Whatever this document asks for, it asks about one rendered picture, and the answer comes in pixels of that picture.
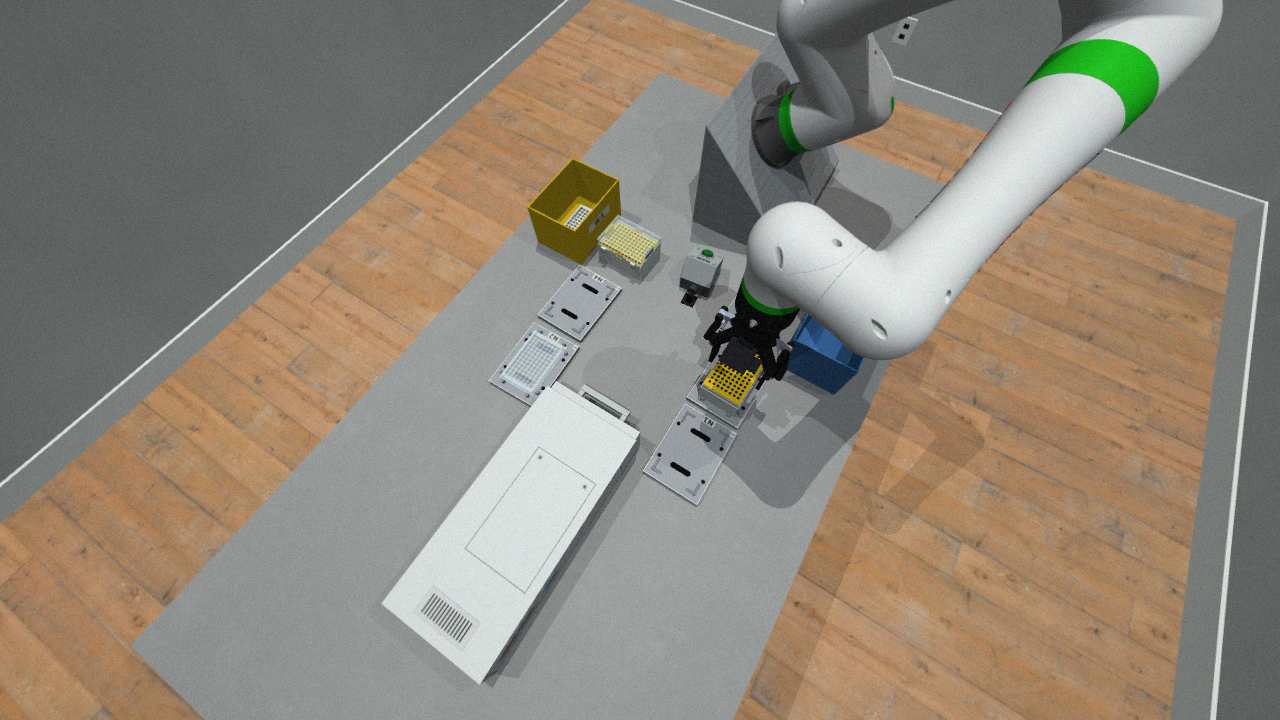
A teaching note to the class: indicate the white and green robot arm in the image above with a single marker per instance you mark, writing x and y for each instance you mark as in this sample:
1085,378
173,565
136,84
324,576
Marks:
1116,58

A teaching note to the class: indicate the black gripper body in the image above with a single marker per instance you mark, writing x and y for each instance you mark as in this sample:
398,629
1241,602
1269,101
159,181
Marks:
766,339

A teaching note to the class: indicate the blue bin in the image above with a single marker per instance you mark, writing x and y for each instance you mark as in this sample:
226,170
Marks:
820,358

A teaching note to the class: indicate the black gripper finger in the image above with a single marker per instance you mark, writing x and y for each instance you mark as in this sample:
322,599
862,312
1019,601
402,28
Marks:
769,363
716,339

